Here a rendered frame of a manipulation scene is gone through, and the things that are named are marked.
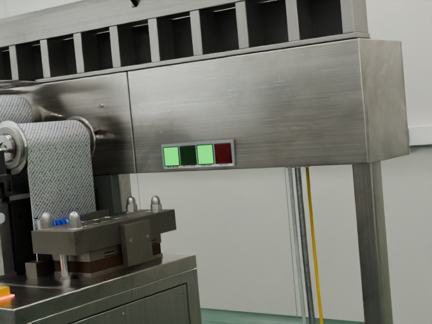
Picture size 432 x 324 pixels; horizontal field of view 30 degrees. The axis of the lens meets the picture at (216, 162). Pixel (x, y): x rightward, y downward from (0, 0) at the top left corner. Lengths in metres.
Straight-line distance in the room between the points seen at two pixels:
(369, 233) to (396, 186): 2.35
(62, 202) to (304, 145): 0.71
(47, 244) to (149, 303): 0.31
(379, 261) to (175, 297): 0.57
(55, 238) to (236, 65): 0.65
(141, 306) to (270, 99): 0.64
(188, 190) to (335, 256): 1.11
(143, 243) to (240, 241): 2.88
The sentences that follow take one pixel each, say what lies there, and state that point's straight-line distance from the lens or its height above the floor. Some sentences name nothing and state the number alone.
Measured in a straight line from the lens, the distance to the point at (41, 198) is 2.24.
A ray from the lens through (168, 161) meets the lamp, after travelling 2.28.
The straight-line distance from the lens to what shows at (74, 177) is 2.32.
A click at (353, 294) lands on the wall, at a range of 4.73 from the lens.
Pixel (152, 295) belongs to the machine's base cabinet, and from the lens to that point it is 2.19.
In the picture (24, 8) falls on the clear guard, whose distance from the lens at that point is 2.71.
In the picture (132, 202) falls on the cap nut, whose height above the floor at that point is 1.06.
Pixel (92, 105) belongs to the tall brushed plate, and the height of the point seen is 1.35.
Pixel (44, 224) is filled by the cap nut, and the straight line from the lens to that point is 2.15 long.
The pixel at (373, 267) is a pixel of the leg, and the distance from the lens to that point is 2.17.
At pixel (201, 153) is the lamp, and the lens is 2.20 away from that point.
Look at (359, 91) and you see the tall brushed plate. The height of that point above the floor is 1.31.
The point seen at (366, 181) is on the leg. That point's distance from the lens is 2.14.
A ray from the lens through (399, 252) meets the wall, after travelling 4.55.
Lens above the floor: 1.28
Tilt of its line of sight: 3 degrees down
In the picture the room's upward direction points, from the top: 5 degrees counter-clockwise
